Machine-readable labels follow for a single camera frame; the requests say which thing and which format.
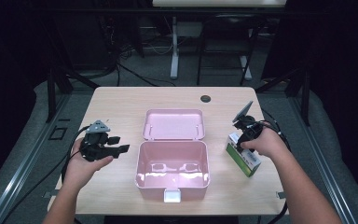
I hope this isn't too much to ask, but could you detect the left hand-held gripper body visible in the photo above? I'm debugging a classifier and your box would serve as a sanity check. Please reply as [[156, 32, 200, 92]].
[[78, 119, 119, 162]]

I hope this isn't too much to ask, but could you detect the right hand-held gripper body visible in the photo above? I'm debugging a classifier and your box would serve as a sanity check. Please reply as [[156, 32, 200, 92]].
[[232, 100, 267, 143]]

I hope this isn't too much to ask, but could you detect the green and white carton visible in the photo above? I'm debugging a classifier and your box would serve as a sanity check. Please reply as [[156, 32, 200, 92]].
[[225, 132, 262, 178]]

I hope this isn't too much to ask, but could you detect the pink plastic storage box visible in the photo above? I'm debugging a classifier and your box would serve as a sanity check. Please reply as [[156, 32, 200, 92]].
[[134, 108, 212, 203]]

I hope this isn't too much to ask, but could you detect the person's right hand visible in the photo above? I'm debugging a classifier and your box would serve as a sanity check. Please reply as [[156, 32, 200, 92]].
[[240, 125, 288, 158]]

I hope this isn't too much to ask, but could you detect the person's left hand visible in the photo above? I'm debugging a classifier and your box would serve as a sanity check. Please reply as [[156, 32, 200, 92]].
[[62, 138, 115, 189]]

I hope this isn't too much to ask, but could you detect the black metal stand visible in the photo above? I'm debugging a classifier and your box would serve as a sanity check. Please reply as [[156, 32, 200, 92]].
[[255, 62, 311, 126], [45, 62, 101, 123]]

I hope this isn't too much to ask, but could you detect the black chair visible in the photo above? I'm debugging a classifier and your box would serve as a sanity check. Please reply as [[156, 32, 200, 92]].
[[197, 13, 262, 87]]

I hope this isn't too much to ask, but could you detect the white desk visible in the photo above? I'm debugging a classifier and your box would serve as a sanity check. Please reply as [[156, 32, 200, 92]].
[[152, 0, 288, 80]]

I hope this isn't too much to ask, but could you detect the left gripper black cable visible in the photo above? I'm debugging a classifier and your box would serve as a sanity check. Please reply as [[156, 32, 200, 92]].
[[1, 124, 92, 224]]

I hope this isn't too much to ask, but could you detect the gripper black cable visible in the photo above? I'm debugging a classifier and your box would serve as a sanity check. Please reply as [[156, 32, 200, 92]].
[[255, 108, 293, 224], [1, 124, 92, 224]]

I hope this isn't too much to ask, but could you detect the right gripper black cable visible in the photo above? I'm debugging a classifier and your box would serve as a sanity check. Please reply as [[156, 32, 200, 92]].
[[255, 108, 293, 224]]

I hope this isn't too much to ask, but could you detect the black floor outlet frame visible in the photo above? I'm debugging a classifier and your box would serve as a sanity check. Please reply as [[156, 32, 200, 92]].
[[48, 125, 68, 141]]

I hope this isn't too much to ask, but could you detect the black floor cable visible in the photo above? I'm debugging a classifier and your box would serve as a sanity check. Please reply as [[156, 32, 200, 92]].
[[115, 62, 176, 88]]

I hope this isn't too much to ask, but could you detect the aluminium floor rail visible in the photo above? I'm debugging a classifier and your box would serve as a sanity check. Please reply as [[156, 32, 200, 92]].
[[0, 92, 73, 224], [292, 96, 358, 224]]

